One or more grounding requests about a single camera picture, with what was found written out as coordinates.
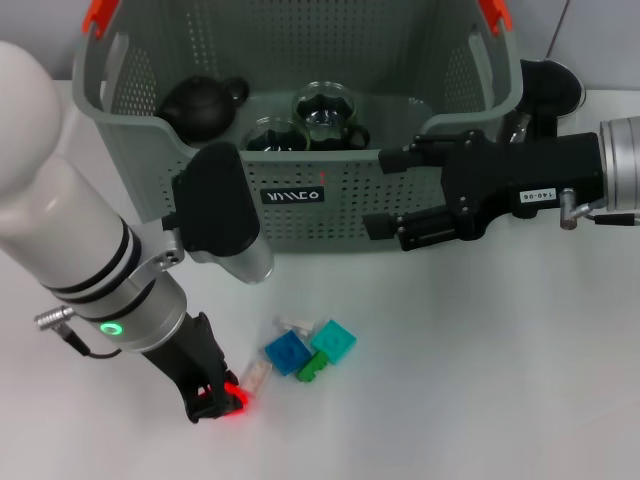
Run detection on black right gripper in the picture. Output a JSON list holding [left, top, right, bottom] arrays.
[[363, 128, 607, 252]]

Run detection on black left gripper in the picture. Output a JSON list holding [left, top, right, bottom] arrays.
[[139, 312, 241, 425]]

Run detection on large red building block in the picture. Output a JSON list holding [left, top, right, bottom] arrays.
[[223, 382, 253, 419]]

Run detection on translucent white building block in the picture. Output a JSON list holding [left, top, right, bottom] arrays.
[[240, 360, 274, 397]]

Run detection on glass teacup black holder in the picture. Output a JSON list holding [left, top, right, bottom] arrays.
[[291, 81, 372, 151], [242, 115, 311, 153]]

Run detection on teal square building block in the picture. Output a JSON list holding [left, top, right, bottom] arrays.
[[311, 319, 358, 364]]

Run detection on blue square building block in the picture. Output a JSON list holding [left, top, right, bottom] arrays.
[[264, 330, 312, 377]]

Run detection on green building block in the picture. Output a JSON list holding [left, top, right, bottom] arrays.
[[294, 351, 330, 384]]

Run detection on small white building block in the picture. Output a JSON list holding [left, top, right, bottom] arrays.
[[276, 313, 317, 336]]

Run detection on grey-green perforated storage basket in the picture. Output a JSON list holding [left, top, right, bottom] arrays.
[[72, 0, 524, 254]]

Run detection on black ceramic teapot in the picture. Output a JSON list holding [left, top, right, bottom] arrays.
[[158, 74, 250, 146]]

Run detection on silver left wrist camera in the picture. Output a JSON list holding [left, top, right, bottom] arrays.
[[162, 141, 275, 285]]

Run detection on left gripper connector cable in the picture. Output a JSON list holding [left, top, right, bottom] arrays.
[[33, 305, 121, 359]]

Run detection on thin black camera cable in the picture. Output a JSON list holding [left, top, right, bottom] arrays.
[[546, 0, 572, 57]]

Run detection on orange basket carry handle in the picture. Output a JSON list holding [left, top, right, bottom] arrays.
[[82, 0, 514, 39]]

